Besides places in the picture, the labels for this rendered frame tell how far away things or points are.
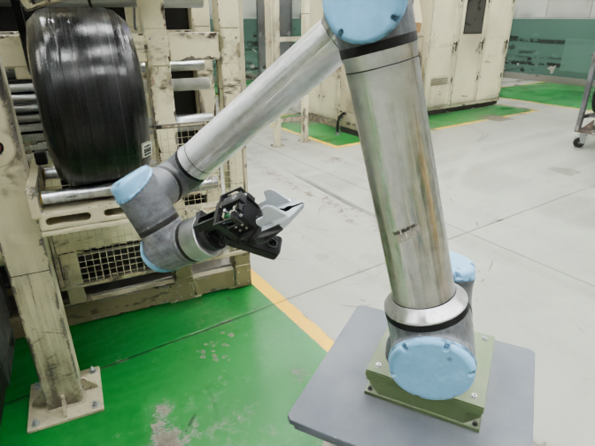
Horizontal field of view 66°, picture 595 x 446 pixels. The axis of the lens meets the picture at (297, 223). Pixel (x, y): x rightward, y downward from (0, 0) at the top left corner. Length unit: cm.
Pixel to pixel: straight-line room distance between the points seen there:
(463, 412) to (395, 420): 15
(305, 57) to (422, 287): 45
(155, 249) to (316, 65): 48
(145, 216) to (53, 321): 103
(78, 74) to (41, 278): 74
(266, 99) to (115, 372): 162
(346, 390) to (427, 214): 57
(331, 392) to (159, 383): 111
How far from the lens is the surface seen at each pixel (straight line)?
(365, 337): 134
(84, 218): 166
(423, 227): 76
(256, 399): 201
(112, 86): 144
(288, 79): 88
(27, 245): 177
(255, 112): 92
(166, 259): 96
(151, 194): 95
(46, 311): 189
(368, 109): 71
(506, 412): 122
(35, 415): 217
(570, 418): 220
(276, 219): 81
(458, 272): 99
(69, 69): 145
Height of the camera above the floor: 142
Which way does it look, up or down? 24 degrees down
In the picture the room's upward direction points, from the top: straight up
